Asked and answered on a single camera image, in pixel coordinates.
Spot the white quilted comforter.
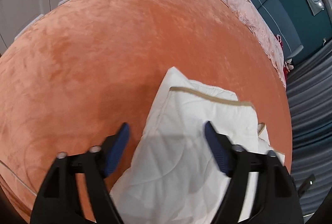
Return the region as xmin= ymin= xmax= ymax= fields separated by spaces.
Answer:
xmin=110 ymin=67 xmax=271 ymax=223

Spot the orange plush bed blanket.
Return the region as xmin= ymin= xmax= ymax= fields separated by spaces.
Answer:
xmin=1 ymin=0 xmax=292 ymax=221

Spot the grey pleated curtain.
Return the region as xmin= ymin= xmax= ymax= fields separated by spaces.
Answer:
xmin=286 ymin=42 xmax=331 ymax=215

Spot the red plush toy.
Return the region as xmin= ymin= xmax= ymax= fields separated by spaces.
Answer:
xmin=275 ymin=34 xmax=294 ymax=78

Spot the pink lace bedspread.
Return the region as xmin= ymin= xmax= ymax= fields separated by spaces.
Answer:
xmin=221 ymin=0 xmax=286 ymax=87

